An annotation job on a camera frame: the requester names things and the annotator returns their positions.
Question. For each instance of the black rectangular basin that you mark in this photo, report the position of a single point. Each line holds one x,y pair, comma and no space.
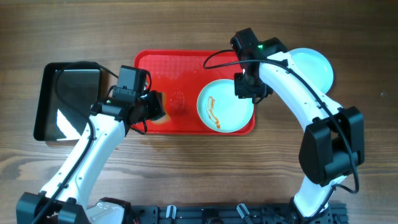
79,86

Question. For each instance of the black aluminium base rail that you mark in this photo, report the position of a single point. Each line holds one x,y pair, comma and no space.
278,213

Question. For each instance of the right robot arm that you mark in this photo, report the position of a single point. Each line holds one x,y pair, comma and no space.
333,142

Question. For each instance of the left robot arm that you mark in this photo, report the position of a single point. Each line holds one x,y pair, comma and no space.
64,198

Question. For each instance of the green orange sponge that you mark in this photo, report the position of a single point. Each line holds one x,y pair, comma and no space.
163,116

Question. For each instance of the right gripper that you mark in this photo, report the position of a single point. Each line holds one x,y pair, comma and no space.
242,93

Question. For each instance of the white plate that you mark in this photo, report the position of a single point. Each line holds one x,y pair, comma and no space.
221,110
315,67

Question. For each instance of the red plastic tray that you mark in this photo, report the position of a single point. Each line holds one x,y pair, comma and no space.
180,76

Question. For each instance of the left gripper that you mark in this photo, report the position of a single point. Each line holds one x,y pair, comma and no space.
156,106

